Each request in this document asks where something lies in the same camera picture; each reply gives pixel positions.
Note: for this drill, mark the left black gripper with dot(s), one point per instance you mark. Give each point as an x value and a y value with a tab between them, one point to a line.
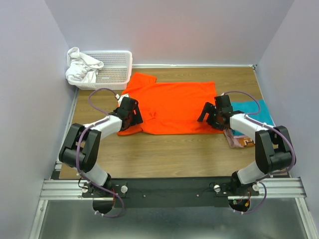
137	118

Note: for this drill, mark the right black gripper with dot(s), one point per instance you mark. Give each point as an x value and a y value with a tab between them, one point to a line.
209	108

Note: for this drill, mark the orange t shirt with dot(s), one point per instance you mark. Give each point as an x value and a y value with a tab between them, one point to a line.
169	108

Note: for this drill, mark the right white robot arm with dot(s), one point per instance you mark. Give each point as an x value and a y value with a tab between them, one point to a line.
274	153

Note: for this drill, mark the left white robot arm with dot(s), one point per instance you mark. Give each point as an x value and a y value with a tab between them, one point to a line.
81	145

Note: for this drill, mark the white plastic basket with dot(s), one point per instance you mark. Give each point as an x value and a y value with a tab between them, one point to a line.
116	72

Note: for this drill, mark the pink folded t shirt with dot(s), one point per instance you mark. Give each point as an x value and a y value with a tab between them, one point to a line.
241	141

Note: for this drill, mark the teal folded t shirt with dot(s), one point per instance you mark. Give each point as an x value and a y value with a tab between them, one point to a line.
259	113

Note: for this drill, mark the white t shirt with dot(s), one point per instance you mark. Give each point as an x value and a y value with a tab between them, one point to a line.
82	68

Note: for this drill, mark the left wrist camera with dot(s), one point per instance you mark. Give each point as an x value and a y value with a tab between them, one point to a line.
119	98

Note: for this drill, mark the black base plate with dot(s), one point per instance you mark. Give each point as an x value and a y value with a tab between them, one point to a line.
171	192

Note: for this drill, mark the aluminium frame rail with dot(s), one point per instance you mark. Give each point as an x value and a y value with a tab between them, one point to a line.
58	190

